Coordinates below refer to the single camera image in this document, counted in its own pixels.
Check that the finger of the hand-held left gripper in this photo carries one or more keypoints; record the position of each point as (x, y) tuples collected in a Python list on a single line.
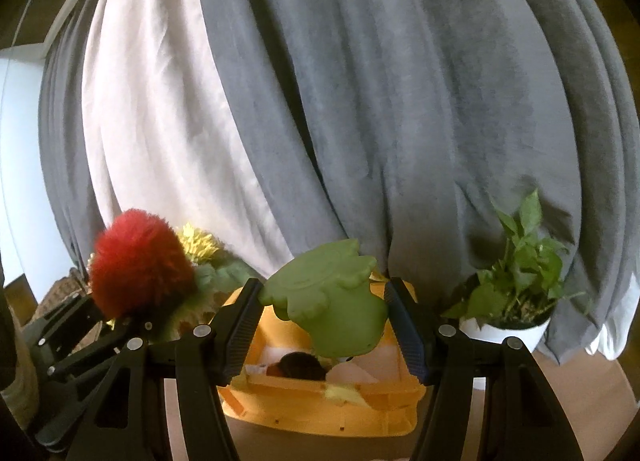
[(100, 348), (65, 318)]

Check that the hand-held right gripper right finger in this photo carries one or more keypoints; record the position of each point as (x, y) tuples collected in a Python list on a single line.
[(407, 331)]

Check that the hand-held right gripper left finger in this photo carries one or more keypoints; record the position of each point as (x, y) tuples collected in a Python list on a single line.
[(240, 328)]

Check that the pink and white plush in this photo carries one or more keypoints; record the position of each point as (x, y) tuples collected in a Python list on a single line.
[(355, 372)]

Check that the black mouse plush toy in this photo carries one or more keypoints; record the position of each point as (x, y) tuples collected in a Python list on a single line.
[(300, 366)]

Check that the green plush toy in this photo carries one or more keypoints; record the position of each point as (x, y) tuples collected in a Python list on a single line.
[(335, 301)]

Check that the red fluffy plush flower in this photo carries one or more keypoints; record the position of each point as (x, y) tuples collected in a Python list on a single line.
[(140, 266)]

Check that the orange plastic basket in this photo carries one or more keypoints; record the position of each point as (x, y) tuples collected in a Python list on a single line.
[(320, 411)]

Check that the white plant pot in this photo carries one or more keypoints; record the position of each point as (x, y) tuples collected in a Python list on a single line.
[(505, 333)]

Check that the green leafy plant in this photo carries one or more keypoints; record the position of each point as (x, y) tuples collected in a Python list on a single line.
[(520, 266)]

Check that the grey curtain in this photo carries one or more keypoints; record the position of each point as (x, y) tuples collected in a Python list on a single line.
[(70, 166), (400, 116)]

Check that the white sheer curtain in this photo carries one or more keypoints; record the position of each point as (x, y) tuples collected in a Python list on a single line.
[(607, 336)]

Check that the pale pink curtain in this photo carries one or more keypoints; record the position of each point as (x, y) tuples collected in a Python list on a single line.
[(165, 116)]

